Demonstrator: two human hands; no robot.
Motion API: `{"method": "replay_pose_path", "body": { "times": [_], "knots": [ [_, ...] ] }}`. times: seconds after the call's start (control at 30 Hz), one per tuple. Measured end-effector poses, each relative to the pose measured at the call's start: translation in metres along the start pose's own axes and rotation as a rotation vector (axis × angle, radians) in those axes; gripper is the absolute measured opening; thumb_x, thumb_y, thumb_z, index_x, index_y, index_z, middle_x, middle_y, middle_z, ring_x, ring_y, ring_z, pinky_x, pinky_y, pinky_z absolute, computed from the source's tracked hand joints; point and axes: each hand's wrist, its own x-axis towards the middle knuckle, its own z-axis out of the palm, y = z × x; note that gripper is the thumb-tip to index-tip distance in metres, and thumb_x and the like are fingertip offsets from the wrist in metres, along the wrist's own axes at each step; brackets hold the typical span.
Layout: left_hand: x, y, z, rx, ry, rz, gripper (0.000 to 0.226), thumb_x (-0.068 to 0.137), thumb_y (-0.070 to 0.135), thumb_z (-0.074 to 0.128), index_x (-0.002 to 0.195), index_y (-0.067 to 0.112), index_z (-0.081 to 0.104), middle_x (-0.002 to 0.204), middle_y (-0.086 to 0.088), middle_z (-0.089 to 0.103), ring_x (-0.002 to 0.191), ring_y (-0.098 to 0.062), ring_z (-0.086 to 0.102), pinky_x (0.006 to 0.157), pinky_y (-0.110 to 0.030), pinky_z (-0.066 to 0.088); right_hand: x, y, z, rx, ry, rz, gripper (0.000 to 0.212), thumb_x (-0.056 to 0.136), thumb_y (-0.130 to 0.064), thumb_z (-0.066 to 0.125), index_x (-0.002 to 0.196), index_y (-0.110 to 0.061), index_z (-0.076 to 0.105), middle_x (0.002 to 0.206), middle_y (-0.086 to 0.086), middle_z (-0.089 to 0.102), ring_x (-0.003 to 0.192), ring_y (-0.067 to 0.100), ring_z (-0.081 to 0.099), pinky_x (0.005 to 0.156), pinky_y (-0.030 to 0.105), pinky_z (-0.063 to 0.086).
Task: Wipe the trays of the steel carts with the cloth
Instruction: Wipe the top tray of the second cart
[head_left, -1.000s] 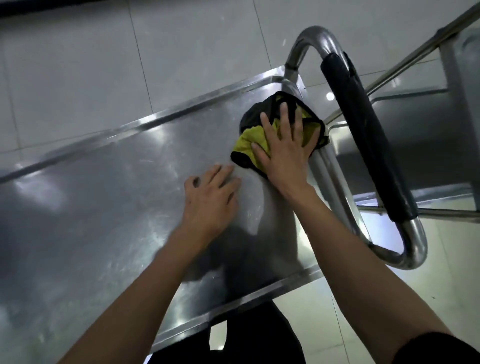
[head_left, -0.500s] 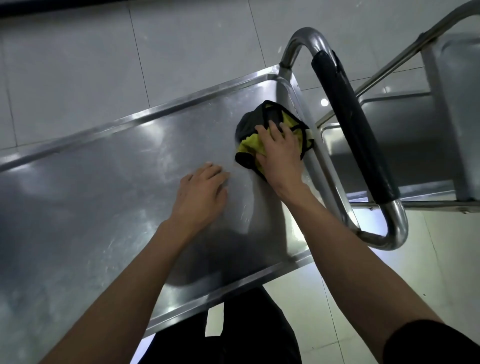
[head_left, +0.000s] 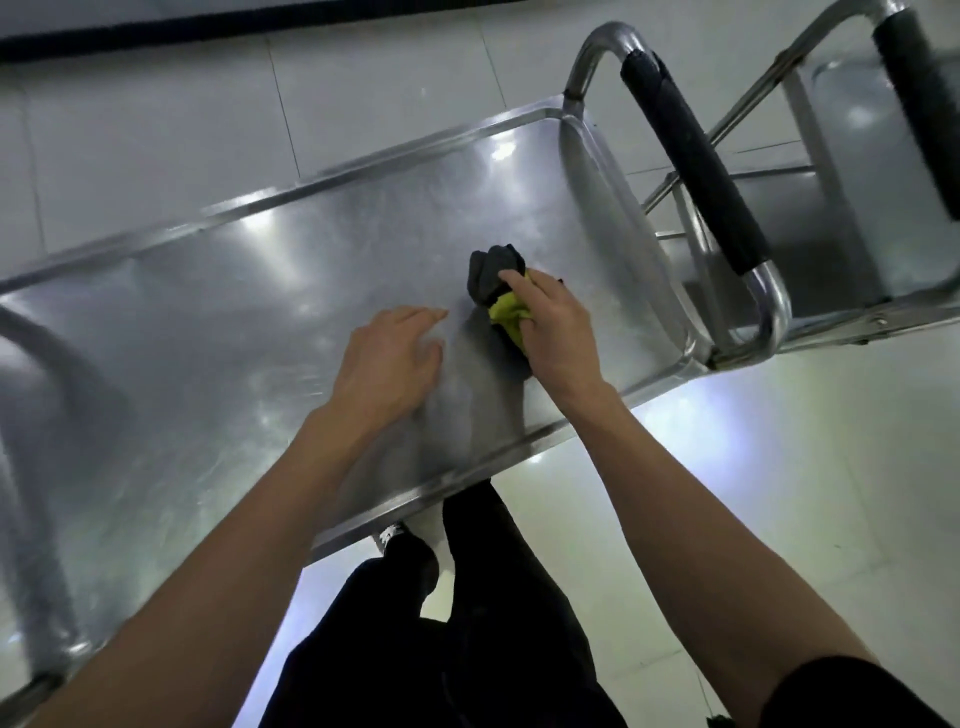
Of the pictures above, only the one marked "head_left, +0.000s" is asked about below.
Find stainless steel trolley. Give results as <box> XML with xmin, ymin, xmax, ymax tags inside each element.
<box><xmin>641</xmin><ymin>0</ymin><xmax>960</xmax><ymax>354</ymax></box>
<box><xmin>562</xmin><ymin>20</ymin><xmax>793</xmax><ymax>370</ymax></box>

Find person's right hand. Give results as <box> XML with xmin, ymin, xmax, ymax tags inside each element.
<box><xmin>498</xmin><ymin>268</ymin><xmax>613</xmax><ymax>410</ymax></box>

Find person's left hand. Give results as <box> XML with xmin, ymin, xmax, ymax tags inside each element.
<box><xmin>327</xmin><ymin>305</ymin><xmax>450</xmax><ymax>430</ymax></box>

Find person's right forearm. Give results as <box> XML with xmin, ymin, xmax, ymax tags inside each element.
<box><xmin>573</xmin><ymin>386</ymin><xmax>879</xmax><ymax>728</ymax></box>

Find black trousers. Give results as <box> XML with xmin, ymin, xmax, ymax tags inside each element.
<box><xmin>258</xmin><ymin>479</ymin><xmax>628</xmax><ymax>728</ymax></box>

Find person's left forearm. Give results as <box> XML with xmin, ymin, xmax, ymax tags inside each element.
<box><xmin>29</xmin><ymin>408</ymin><xmax>376</xmax><ymax>728</ymax></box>

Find stainless steel service cart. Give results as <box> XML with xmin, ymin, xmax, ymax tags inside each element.
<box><xmin>0</xmin><ymin>95</ymin><xmax>710</xmax><ymax>691</ymax></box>

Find grey and yellow cleaning cloth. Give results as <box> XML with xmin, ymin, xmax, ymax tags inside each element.
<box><xmin>467</xmin><ymin>243</ymin><xmax>538</xmax><ymax>358</ymax></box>

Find white marble counter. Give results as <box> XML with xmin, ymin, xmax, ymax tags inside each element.
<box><xmin>0</xmin><ymin>0</ymin><xmax>526</xmax><ymax>65</ymax></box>

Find black grip steel cart handle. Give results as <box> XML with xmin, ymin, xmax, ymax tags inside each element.
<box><xmin>0</xmin><ymin>671</ymin><xmax>65</xmax><ymax>728</ymax></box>

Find black shirt sleeve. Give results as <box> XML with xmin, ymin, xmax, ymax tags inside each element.
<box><xmin>761</xmin><ymin>656</ymin><xmax>954</xmax><ymax>728</ymax></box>

